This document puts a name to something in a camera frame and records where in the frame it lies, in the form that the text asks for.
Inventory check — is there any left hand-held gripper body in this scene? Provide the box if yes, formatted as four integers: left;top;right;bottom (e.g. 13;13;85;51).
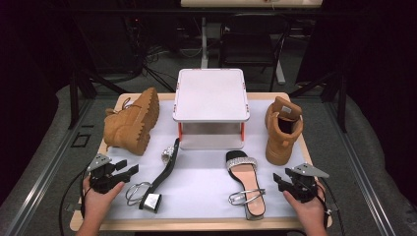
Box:
87;153;132;195

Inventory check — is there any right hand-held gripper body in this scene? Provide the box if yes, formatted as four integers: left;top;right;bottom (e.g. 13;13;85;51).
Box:
283;162;330;204

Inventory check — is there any tan suede boot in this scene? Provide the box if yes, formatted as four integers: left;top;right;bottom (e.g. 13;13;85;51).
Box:
265;95;304;166
103;87;160;156

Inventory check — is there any black heeled sandal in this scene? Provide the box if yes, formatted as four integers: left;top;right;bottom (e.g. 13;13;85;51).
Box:
225;149;268;221
125;138;181;214

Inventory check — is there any white shoe rack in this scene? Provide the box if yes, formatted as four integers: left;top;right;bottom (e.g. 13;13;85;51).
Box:
172;68;251;151

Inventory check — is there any person's left hand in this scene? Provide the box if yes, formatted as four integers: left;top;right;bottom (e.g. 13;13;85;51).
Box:
81;176;126;217

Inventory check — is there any person's right hand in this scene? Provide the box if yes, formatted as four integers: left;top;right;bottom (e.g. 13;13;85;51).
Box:
282;181;328;227

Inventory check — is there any white table mat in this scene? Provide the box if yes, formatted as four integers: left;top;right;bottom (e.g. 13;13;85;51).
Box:
105;98;308;220

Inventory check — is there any black metal stand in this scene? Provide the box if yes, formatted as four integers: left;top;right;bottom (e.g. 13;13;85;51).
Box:
67;63;130;131
289;70;349;134

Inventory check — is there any black folding chair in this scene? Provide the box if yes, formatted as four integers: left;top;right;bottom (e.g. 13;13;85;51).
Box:
218;13;293;92

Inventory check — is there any white desk leg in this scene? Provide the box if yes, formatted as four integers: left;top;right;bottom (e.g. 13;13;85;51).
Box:
200;16;209;70

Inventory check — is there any beige desk top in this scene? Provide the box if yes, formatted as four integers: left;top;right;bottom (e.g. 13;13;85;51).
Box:
180;0;324;9

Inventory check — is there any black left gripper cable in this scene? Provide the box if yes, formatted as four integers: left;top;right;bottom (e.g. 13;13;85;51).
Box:
58;166;96;236

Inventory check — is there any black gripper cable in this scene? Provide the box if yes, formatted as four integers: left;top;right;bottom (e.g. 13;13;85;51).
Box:
58;166;96;236
315;176;346;236

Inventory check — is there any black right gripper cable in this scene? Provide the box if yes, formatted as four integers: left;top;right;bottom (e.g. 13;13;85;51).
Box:
315;176;346;236

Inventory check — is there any aluminium floor rail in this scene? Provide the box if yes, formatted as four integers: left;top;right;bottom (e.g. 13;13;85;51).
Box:
3;97;96;236
322;97;398;236

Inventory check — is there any bundle of floor cables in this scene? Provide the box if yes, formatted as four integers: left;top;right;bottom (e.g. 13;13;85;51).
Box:
129;38;180;93

